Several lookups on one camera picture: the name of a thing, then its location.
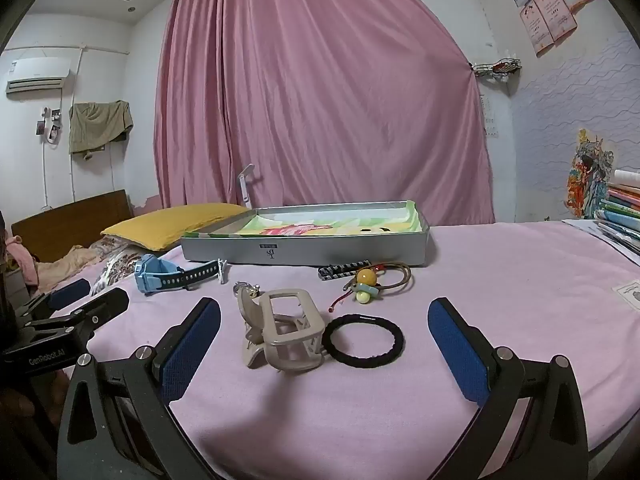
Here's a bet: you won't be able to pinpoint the yellow pillow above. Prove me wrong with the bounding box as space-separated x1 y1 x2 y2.
101 203 249 252

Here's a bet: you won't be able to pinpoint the wire wall rack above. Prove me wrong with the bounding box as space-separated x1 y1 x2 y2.
472 57 522 81

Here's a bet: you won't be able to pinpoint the floral quilt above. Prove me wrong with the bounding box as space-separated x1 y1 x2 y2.
90 235 146 291

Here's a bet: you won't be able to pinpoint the olive green hanging shirt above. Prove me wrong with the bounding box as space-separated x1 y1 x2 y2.
68 100 134 155

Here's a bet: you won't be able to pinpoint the beige hair claw clip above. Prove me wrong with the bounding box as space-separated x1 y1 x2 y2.
235 287 328 373

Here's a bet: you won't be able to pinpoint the blue wrist watch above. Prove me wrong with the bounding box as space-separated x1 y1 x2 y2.
134 253 228 297

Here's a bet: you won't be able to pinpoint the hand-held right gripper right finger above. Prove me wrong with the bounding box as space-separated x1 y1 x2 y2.
426 297 591 480

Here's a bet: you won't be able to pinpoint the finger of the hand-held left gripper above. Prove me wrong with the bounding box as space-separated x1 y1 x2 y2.
30 287 130 347
17 278 92 322

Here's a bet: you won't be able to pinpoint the white printed card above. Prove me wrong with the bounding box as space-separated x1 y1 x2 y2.
612 280 640 313

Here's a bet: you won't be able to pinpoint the pink bed sheet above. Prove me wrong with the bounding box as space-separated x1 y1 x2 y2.
50 220 640 480

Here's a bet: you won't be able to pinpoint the pink plush cloth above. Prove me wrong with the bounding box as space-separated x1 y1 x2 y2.
4 237 40 286

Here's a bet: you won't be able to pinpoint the black white patterned hair band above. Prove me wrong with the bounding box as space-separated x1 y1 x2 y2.
318 260 372 281

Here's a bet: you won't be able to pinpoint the white folding lamp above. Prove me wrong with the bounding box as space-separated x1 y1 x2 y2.
235 164 256 207

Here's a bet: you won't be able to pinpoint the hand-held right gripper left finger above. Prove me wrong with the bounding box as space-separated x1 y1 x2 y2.
56 297 222 480

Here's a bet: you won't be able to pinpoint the cluster of wall certificates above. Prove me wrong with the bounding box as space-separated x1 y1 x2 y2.
495 0 598 56

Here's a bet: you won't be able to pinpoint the pink curtain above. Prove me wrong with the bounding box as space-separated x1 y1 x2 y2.
152 0 496 226

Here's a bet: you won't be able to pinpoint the black hair tie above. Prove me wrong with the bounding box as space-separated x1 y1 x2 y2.
321 312 405 360

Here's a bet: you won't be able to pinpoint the white air conditioner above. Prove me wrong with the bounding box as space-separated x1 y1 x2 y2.
5 57 73 97

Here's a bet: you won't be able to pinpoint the brown wooden headboard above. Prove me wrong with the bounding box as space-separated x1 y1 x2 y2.
11 190 130 263

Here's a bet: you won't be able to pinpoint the beige blanket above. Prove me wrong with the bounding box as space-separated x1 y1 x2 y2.
35 245 101 291

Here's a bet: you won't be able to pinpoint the stack of books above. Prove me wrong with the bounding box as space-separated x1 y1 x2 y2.
562 169 640 256

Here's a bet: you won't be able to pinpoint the colourful wall sticker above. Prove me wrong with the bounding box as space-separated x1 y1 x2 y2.
567 129 615 218

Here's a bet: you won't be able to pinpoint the small wall photos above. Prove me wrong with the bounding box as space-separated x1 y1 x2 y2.
35 107 63 142

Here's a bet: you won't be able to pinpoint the hair ties with yellow beads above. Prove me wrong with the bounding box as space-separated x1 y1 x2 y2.
327 261 388 313

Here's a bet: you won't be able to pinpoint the white wall calendar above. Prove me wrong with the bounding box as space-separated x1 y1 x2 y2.
480 95 501 136

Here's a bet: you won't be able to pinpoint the silver box with printed lining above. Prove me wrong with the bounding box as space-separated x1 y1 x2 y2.
180 200 432 267

